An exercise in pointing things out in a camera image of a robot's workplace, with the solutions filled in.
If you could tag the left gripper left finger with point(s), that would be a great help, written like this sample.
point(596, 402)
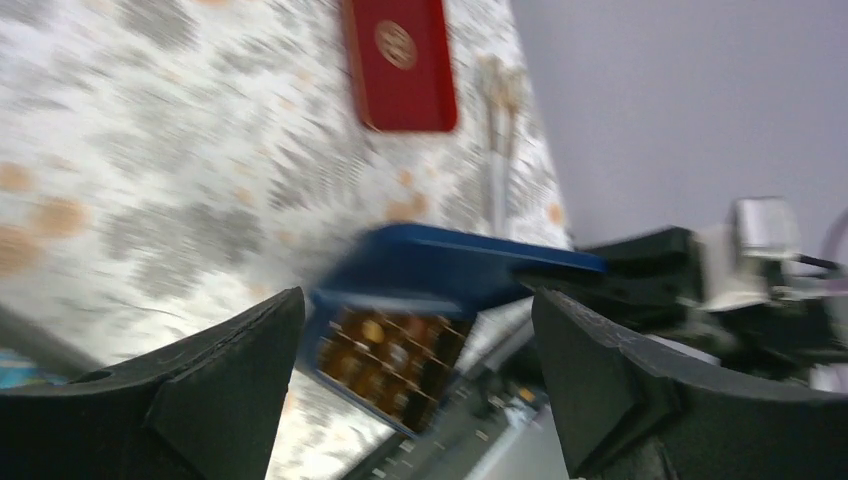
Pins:
point(205, 407)

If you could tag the floral tablecloth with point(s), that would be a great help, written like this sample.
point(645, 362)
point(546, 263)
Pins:
point(165, 164)

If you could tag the gold chocolate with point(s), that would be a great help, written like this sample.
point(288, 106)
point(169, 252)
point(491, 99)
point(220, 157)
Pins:
point(372, 332)

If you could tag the red square tray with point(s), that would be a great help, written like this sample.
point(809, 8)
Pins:
point(401, 66)

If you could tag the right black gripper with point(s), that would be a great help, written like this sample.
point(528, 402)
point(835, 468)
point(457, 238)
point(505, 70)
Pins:
point(653, 285)

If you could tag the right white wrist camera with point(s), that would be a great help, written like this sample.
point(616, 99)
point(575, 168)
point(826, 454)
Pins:
point(743, 259)

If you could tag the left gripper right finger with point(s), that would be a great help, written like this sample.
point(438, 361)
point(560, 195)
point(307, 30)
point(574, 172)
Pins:
point(628, 407)

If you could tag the blue chocolate tin box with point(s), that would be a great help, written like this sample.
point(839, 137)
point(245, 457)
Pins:
point(403, 381)

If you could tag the blue tin lid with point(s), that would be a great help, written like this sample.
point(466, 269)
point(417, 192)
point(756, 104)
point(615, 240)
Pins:
point(417, 268)

